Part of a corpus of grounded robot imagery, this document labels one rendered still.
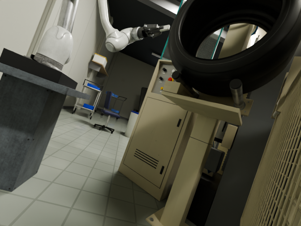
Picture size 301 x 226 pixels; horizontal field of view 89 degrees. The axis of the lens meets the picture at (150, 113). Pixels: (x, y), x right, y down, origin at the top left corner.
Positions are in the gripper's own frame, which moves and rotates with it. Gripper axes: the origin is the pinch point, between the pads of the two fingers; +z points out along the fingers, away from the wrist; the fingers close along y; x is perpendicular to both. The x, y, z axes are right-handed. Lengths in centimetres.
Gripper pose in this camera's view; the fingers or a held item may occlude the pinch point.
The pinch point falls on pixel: (164, 28)
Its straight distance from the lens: 117.5
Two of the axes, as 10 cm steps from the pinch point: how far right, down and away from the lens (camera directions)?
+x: -2.2, 9.7, -1.0
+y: 5.3, 2.1, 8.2
